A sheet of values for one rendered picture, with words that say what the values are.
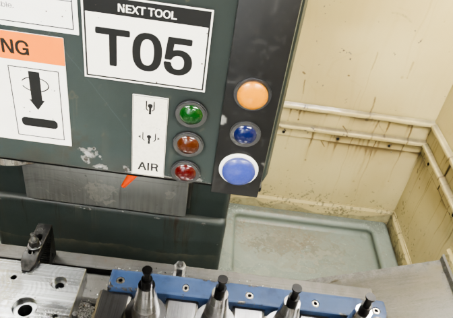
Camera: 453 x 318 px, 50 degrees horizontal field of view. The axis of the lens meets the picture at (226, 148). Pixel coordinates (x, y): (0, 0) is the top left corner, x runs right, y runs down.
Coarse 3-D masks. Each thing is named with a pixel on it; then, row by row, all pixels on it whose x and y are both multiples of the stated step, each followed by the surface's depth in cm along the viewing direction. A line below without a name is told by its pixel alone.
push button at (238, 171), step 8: (232, 160) 43; (240, 160) 43; (248, 160) 43; (224, 168) 43; (232, 168) 43; (240, 168) 43; (248, 168) 43; (224, 176) 44; (232, 176) 44; (240, 176) 43; (248, 176) 43; (240, 184) 44
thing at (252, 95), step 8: (240, 88) 38; (248, 88) 38; (256, 88) 38; (264, 88) 38; (240, 96) 39; (248, 96) 39; (256, 96) 39; (264, 96) 39; (248, 104) 39; (256, 104) 39
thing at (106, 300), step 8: (104, 296) 78; (112, 296) 78; (120, 296) 78; (128, 296) 78; (96, 304) 77; (104, 304) 77; (112, 304) 77; (120, 304) 77; (96, 312) 75; (104, 312) 76; (112, 312) 76; (120, 312) 76
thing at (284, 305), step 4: (284, 300) 73; (284, 304) 72; (300, 304) 72; (280, 308) 73; (284, 308) 72; (288, 308) 72; (292, 308) 72; (296, 308) 72; (276, 312) 75; (280, 312) 73; (284, 312) 72; (288, 312) 72; (292, 312) 72; (296, 312) 72; (276, 316) 74; (280, 316) 73; (284, 316) 73; (288, 316) 72; (292, 316) 72; (296, 316) 72
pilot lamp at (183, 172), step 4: (184, 164) 44; (176, 168) 44; (180, 168) 44; (184, 168) 44; (188, 168) 44; (192, 168) 44; (176, 172) 44; (180, 172) 44; (184, 172) 44; (188, 172) 44; (192, 172) 44; (176, 176) 44; (180, 176) 44; (184, 176) 44; (188, 176) 44; (192, 176) 44; (184, 180) 45; (188, 180) 45
